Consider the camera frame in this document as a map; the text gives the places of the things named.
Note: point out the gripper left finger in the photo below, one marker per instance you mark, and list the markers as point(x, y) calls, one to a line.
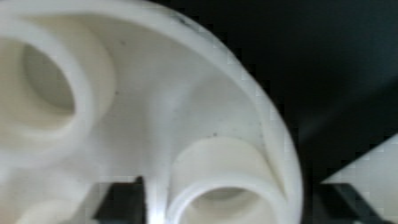
point(121, 209)

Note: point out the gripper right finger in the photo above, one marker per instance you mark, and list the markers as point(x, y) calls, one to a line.
point(341, 207)

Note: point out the white U-shaped fence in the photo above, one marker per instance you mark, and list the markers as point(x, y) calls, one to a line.
point(366, 184)

